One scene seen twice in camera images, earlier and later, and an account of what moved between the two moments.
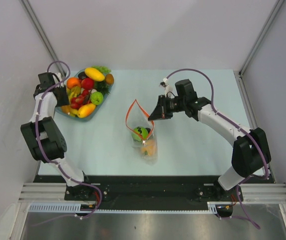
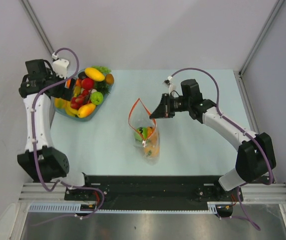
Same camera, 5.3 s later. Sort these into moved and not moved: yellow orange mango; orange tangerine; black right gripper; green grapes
Moved: orange tangerine
Not moved: green grapes; yellow orange mango; black right gripper
